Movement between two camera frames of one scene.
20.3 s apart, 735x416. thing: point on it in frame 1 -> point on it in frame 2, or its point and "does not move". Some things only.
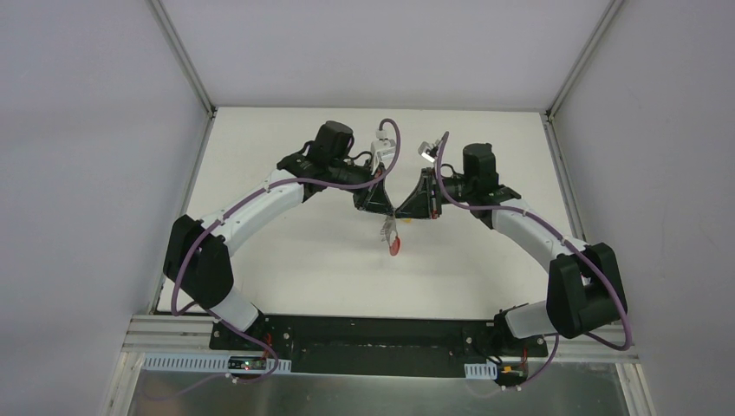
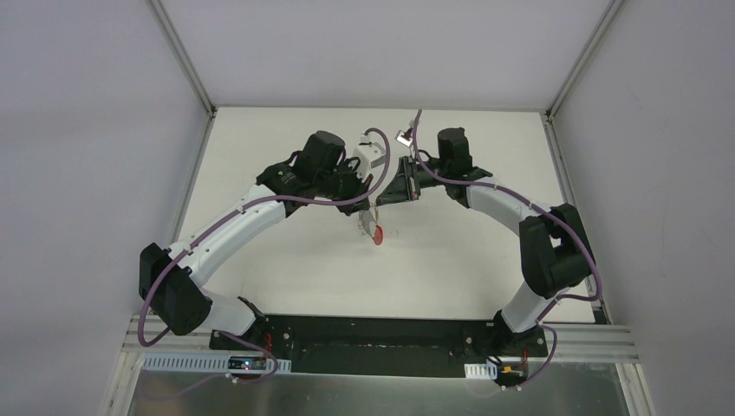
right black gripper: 428,193 -> 409,180
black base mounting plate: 380,344 does not move
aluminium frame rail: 179,334 does not move
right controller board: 511,373 does not move
